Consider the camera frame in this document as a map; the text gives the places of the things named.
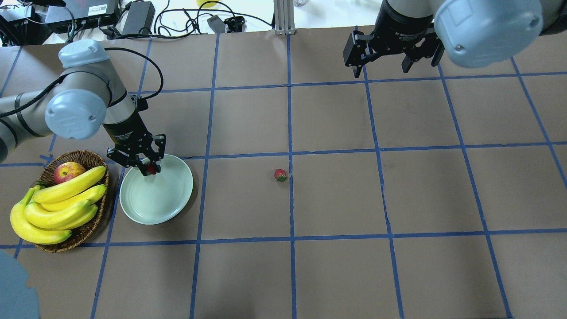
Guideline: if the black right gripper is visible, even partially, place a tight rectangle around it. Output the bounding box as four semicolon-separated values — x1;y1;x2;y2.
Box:
342;0;445;79

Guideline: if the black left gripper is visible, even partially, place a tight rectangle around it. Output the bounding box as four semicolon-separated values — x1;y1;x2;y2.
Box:
103;112;166;176

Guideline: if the red strawberry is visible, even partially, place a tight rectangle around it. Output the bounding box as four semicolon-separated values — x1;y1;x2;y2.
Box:
145;163;157;175
274;169;288;182

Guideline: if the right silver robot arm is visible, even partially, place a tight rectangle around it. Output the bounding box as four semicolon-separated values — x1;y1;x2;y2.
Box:
342;0;566;78

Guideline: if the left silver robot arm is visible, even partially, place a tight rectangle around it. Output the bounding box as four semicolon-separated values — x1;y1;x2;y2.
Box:
0;39;166;176

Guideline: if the pale green plate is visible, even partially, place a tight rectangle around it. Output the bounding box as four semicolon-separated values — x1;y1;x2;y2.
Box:
119;154;193;226

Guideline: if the woven wicker basket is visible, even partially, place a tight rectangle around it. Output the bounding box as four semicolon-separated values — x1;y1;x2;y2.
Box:
32;150;111;253

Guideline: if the red yellow apple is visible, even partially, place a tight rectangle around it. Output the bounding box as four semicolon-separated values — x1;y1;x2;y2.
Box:
53;161;86;184

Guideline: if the yellow banana bunch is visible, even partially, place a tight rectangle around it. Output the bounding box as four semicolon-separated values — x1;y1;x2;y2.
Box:
10;166;107;245

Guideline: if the black power adapter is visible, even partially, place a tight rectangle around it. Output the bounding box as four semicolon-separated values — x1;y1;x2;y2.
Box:
121;0;155;35

